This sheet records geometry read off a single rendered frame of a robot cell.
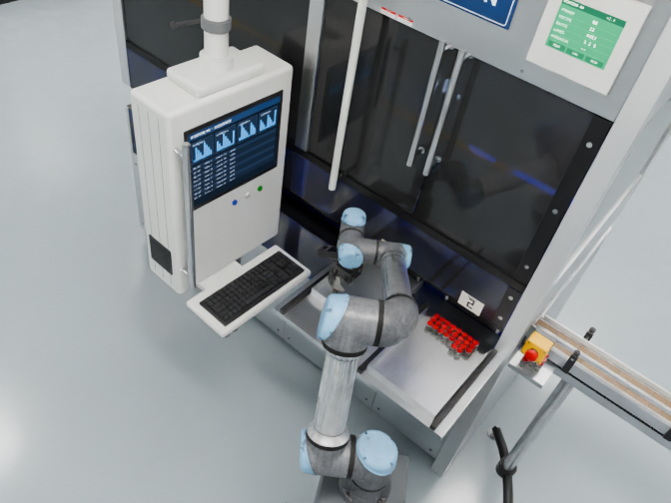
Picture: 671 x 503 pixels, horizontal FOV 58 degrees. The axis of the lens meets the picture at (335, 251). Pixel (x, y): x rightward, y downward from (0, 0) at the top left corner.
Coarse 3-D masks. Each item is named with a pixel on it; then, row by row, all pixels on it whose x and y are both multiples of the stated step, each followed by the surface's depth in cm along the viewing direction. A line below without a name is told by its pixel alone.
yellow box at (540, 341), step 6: (534, 330) 198; (540, 330) 197; (534, 336) 195; (540, 336) 195; (546, 336) 196; (528, 342) 194; (534, 342) 193; (540, 342) 194; (546, 342) 194; (552, 342) 194; (522, 348) 198; (528, 348) 196; (534, 348) 194; (540, 348) 192; (546, 348) 192; (540, 354) 194; (546, 354) 196; (540, 360) 195
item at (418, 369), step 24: (408, 336) 207; (384, 360) 199; (408, 360) 200; (432, 360) 201; (456, 360) 203; (480, 360) 200; (384, 384) 192; (408, 384) 193; (432, 384) 195; (456, 384) 196; (432, 408) 188
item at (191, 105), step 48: (144, 96) 170; (192, 96) 173; (240, 96) 182; (288, 96) 200; (144, 144) 181; (192, 144) 177; (240, 144) 194; (144, 192) 196; (240, 192) 210; (240, 240) 226
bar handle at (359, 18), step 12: (360, 0) 164; (360, 12) 166; (360, 24) 169; (360, 36) 172; (348, 60) 177; (348, 72) 179; (348, 84) 181; (348, 96) 184; (348, 108) 188; (336, 144) 197; (336, 156) 200; (336, 168) 203; (336, 180) 209
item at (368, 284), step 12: (372, 264) 230; (360, 276) 224; (372, 276) 225; (408, 276) 228; (312, 288) 213; (324, 288) 218; (348, 288) 219; (360, 288) 220; (372, 288) 221; (324, 300) 212
